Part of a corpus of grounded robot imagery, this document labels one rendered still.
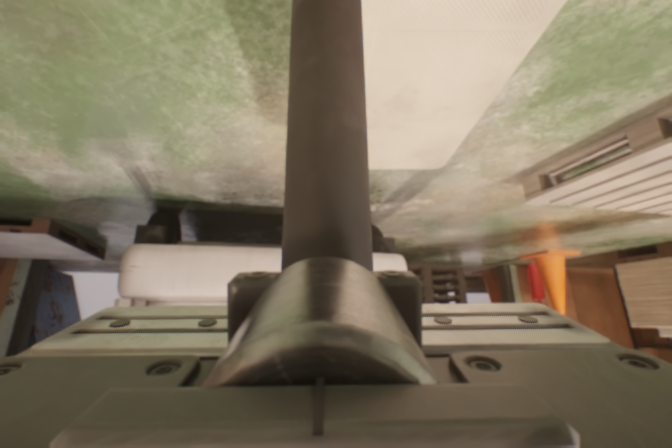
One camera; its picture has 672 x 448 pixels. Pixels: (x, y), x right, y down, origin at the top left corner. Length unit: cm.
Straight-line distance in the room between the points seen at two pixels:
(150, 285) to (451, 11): 161
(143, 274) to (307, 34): 172
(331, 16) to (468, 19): 46
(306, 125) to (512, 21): 54
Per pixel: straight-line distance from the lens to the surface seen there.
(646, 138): 159
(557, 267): 433
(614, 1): 105
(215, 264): 179
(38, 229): 298
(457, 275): 523
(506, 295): 507
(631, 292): 464
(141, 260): 187
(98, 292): 593
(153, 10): 95
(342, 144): 15
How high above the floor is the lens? 64
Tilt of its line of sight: 19 degrees down
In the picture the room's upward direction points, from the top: 179 degrees clockwise
